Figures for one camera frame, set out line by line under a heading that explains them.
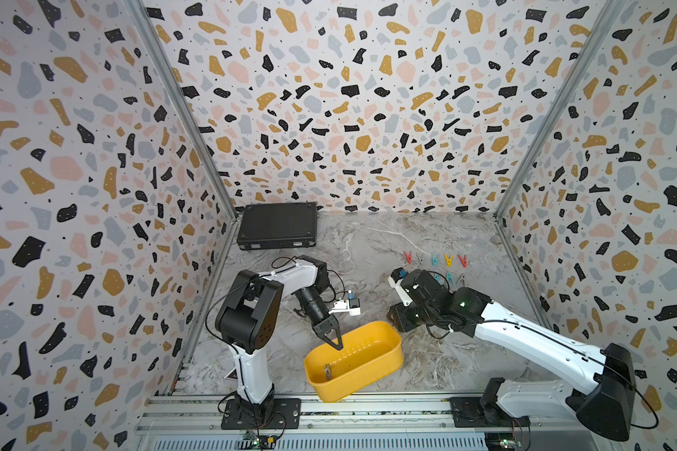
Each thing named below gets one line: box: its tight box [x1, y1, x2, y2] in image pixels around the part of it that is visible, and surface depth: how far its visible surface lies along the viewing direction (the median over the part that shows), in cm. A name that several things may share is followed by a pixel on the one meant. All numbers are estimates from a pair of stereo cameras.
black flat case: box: [236, 202, 317, 251], surface depth 119 cm
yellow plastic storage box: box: [304, 320, 404, 404], surface depth 71 cm
